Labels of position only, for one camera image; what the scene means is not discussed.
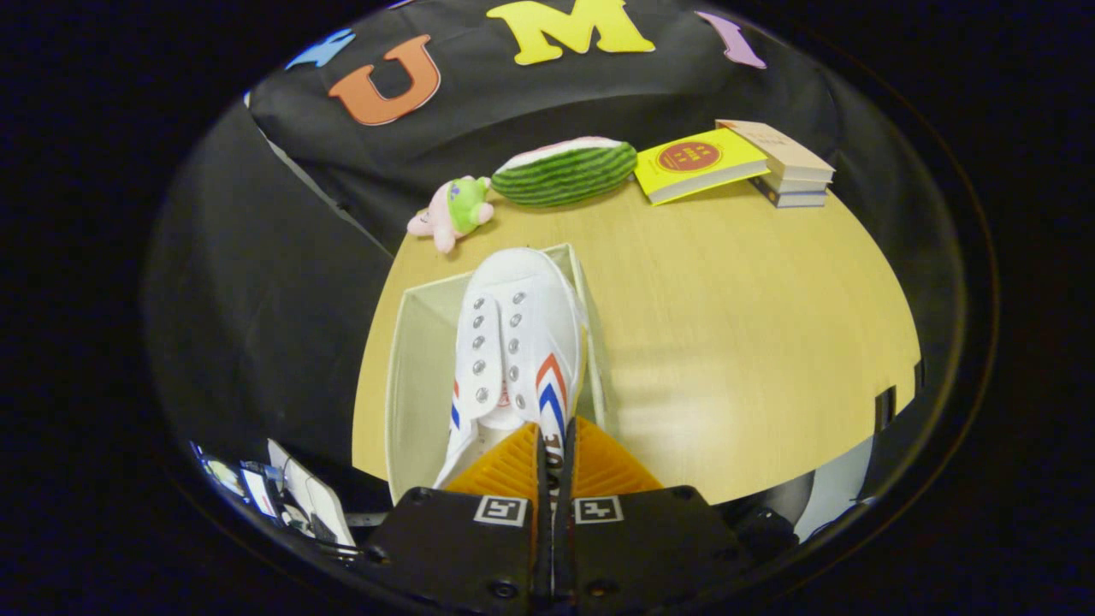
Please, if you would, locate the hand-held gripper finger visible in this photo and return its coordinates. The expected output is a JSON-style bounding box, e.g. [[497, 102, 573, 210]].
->
[[554, 417, 745, 613], [364, 421, 555, 613]]

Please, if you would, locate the beige fabric storage box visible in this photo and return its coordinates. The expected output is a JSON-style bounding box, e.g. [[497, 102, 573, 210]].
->
[[383, 243, 610, 506]]

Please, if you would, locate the white striped canvas shoe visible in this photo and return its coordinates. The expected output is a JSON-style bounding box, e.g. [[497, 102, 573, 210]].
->
[[432, 247, 591, 506]]

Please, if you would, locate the blue printed packaging box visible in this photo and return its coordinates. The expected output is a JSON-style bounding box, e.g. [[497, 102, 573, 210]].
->
[[190, 441, 285, 520]]

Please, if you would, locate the pink and green plush toy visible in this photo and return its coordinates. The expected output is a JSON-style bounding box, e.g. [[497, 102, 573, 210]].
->
[[406, 175, 495, 254]]

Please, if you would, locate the watermelon slice plush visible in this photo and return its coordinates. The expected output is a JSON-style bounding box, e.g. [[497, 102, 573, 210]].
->
[[490, 136, 639, 209]]

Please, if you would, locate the black backdrop cloth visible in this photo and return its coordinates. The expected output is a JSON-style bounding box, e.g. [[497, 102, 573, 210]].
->
[[145, 0, 959, 514]]

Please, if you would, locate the yellow book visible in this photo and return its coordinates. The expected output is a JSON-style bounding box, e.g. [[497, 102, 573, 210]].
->
[[633, 127, 771, 207]]

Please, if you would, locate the grey blue book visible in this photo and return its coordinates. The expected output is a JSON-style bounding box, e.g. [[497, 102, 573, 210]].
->
[[751, 178, 829, 209]]

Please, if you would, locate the white book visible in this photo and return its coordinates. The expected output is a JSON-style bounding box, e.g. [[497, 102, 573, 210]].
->
[[757, 171, 832, 194]]

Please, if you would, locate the tan cover book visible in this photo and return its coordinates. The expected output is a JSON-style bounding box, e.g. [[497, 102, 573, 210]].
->
[[715, 119, 836, 184]]

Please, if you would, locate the white device with cables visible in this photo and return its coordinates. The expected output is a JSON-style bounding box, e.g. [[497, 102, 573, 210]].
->
[[267, 438, 358, 553]]

